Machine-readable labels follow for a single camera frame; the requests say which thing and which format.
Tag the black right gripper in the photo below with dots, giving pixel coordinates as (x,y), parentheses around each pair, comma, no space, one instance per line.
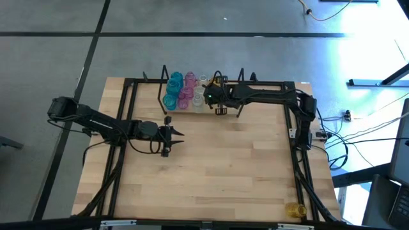
(227,96)

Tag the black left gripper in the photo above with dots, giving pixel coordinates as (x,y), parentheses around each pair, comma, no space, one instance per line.
(166,137)

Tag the clear glass vase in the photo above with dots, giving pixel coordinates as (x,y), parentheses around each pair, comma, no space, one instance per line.
(199,91)

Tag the clear ribbed round jar vase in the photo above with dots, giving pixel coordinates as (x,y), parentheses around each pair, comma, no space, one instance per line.
(202,79)

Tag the clear ribbed narrow-neck vase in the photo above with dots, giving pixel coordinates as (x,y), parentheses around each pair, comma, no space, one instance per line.
(197,101)

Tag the small pink curvy bud vase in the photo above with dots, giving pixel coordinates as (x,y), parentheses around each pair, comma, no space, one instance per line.
(182,103)

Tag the blue plastic cups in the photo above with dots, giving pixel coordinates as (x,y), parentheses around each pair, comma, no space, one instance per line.
(169,101)

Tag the tall pink ribbed bottle vase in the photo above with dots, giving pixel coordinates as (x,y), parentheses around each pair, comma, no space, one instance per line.
(190,78)

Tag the pink plastic cups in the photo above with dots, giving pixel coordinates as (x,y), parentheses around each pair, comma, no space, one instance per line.
(186,92)

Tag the teal embossed narrow-neck vase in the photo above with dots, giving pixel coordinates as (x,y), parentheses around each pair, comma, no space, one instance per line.
(172,87)

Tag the teal glass vase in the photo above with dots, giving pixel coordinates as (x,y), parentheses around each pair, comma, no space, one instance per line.
(176,77)

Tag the yellow embossed glass vase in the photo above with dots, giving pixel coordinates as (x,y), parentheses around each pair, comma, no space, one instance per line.
(295,210)

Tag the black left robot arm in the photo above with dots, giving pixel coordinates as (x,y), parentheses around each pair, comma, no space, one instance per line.
(96,123)

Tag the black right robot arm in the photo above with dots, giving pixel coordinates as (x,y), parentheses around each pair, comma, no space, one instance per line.
(265,93)

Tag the black table clamp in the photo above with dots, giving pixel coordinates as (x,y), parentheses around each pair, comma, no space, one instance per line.
(253,76)
(145,76)
(86,131)

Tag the small power adapter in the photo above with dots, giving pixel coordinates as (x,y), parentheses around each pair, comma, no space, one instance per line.
(347,114)

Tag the grey stand foot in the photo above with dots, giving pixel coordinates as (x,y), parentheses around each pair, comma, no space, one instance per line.
(11,142)

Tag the dark grey desk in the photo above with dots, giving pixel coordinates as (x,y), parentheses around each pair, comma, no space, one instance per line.
(377,198)

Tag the black computer monitor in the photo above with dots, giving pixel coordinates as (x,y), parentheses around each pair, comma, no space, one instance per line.
(401,150)

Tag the black keyboard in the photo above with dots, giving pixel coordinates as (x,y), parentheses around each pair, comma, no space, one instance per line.
(402,207)

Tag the wooden shelf with black frame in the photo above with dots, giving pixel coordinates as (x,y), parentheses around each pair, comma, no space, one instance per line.
(231,110)

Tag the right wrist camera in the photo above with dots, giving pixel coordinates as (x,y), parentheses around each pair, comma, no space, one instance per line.
(211,95)

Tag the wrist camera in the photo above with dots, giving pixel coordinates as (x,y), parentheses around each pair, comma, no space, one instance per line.
(211,95)
(148,128)

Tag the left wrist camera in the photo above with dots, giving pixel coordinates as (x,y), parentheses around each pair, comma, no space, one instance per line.
(148,128)

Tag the black aluminium rig frame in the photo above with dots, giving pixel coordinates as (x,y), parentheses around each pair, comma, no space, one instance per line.
(153,81)

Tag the silver aluminium bracket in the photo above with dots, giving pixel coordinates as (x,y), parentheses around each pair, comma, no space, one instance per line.
(295,226)
(118,222)

